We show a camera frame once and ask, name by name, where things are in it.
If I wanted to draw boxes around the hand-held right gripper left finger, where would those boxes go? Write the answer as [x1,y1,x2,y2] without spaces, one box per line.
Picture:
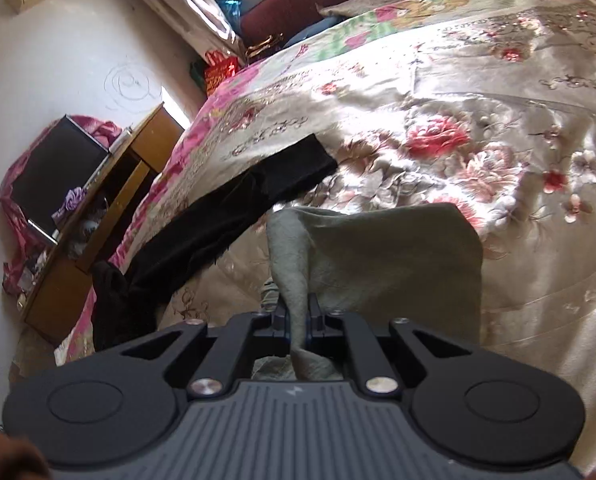
[120,294,293,397]

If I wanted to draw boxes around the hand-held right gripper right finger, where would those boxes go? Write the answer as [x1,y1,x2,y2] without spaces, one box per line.
[305,294,479,395]

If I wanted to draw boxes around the green pants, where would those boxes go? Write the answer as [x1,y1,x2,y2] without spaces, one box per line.
[250,202,484,383]

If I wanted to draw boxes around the black pants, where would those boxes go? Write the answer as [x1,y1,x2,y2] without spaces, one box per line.
[92,132,339,352]

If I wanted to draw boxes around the wooden bedside cabinet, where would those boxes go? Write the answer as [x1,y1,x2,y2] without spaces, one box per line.
[20,102,186,346]

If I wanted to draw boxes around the purple fabric flower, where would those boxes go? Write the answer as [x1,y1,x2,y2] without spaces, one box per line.
[52,187,87,221]

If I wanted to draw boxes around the red gift bag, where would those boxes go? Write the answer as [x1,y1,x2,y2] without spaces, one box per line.
[204,51,241,93]

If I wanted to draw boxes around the green bag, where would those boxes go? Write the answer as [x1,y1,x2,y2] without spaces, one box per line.
[190,60,209,92]

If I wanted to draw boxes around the black monitor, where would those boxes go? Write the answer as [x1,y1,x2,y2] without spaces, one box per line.
[10,115,111,236]

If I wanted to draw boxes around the blue cloth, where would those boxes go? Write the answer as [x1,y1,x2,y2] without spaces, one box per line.
[283,16,343,49]

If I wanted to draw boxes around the floral satin bedspread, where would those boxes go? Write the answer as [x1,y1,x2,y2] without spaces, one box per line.
[8,0,596,480]

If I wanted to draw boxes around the blue plastic bag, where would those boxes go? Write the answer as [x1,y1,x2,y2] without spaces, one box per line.
[223,0,245,36]

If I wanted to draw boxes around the cream pillow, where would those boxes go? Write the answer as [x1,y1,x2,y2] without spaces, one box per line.
[318,0,403,18]

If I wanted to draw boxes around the beige curtain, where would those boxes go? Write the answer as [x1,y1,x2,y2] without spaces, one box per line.
[112,0,243,56]

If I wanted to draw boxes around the gold handled bag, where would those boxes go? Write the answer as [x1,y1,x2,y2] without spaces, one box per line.
[248,32,285,59]

